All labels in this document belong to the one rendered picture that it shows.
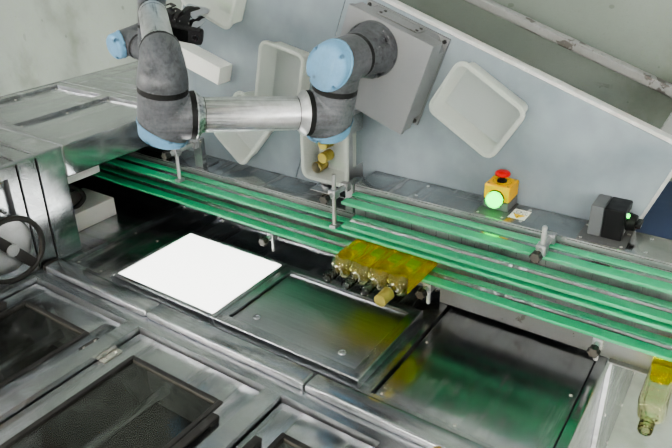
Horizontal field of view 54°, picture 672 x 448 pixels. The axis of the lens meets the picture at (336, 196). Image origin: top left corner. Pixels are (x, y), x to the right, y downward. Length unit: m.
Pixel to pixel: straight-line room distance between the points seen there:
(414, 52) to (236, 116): 0.49
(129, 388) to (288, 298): 0.49
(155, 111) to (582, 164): 1.04
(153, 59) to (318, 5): 0.64
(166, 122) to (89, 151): 0.78
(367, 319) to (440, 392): 0.30
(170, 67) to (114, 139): 0.87
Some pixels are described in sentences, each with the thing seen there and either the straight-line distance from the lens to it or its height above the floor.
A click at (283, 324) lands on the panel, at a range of 1.81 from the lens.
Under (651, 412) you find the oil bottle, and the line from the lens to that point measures 1.62.
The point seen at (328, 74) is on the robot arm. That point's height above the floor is 1.08.
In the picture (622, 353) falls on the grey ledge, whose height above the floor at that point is 0.88.
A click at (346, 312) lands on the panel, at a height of 1.09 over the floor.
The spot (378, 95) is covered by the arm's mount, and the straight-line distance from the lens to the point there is 1.81.
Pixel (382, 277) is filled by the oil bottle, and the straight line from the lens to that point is 1.72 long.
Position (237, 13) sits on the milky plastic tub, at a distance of 2.13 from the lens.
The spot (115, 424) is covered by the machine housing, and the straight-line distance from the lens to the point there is 1.67.
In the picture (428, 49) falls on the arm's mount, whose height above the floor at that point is 0.86.
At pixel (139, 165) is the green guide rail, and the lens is 2.50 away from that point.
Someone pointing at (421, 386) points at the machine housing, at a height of 1.21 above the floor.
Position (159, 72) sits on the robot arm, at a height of 1.40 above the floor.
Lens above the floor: 2.35
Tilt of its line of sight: 48 degrees down
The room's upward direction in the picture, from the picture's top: 123 degrees counter-clockwise
